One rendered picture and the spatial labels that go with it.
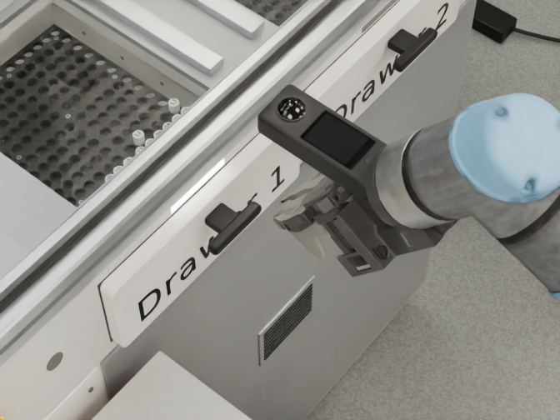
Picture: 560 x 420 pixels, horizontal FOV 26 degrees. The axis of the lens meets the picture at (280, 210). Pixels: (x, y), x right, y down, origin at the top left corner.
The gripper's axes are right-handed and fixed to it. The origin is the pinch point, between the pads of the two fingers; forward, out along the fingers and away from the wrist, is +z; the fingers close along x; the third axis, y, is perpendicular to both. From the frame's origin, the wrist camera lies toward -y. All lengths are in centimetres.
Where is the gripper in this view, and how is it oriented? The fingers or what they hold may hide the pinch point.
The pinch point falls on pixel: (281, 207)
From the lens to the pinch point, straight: 113.2
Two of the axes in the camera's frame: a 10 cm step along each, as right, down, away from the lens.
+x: 6.3, -6.3, 4.5
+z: -4.5, 1.7, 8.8
